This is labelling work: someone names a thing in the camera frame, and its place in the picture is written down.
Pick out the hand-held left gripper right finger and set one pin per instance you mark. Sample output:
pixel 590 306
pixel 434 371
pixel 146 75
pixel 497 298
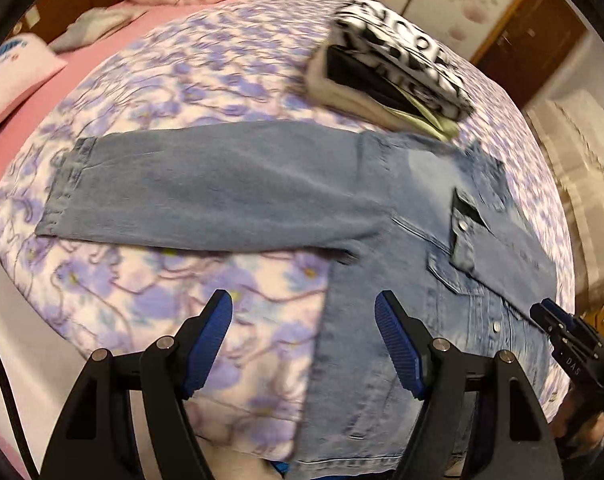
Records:
pixel 399 340

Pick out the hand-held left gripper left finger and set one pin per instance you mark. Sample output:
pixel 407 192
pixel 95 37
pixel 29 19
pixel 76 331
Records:
pixel 213 332

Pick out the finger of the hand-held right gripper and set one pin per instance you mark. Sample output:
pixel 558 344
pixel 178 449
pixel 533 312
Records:
pixel 556 314

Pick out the blue denim shirt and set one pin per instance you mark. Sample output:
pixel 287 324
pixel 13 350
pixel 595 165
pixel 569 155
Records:
pixel 232 185

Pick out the stack of folded clothes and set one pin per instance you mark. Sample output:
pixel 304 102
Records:
pixel 406 55

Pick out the orange wooden cabinet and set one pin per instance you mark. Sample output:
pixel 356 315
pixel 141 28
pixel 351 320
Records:
pixel 599 320

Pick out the purple floral blanket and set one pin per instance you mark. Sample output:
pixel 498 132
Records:
pixel 132 285

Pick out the white lace covered furniture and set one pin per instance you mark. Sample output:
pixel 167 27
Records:
pixel 581 160

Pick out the light green folded garment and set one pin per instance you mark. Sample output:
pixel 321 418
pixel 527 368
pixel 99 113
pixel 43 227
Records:
pixel 431 125

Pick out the cream folded garment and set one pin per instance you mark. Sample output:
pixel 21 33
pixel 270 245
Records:
pixel 322 85

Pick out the brown wooden door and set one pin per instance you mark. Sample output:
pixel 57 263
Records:
pixel 531 45

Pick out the black folded garment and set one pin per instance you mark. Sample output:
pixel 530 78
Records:
pixel 352 70

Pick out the pink bed sheet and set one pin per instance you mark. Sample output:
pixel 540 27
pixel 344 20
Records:
pixel 82 70

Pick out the pink and white pillow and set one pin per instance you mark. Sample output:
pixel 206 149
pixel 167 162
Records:
pixel 12 80

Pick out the grey white crumpled cloth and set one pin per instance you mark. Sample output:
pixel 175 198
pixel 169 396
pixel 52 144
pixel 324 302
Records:
pixel 92 25

